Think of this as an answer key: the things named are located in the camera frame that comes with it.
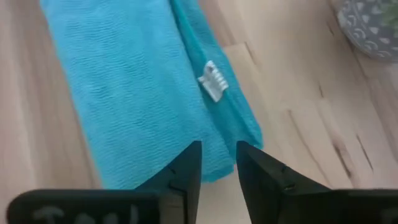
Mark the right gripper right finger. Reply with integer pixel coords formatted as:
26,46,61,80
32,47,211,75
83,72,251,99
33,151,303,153
236,140,398,224

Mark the blue microfiber towel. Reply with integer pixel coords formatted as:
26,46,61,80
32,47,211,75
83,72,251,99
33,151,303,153
39,0,264,190

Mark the green potted plant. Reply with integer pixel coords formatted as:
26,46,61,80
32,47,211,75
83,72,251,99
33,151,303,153
335,0,398,63

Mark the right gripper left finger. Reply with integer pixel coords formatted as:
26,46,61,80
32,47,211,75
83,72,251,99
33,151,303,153
6,140,203,224

